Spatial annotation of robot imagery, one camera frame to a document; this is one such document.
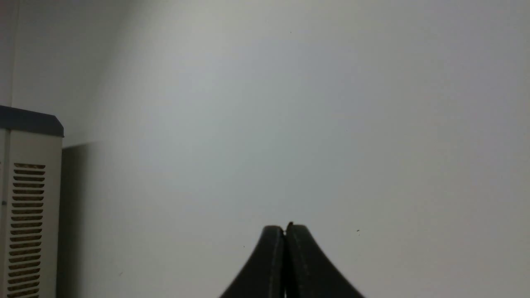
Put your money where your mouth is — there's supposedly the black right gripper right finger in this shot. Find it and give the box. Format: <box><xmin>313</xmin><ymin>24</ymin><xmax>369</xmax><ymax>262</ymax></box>
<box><xmin>284</xmin><ymin>222</ymin><xmax>363</xmax><ymax>298</ymax></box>

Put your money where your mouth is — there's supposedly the beige vented cabinet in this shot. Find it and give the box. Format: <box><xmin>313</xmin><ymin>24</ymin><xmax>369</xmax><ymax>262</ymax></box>
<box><xmin>0</xmin><ymin>106</ymin><xmax>64</xmax><ymax>298</ymax></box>

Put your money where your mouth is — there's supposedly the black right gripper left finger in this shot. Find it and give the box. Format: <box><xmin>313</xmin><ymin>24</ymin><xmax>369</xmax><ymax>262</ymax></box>
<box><xmin>221</xmin><ymin>225</ymin><xmax>285</xmax><ymax>298</ymax></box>

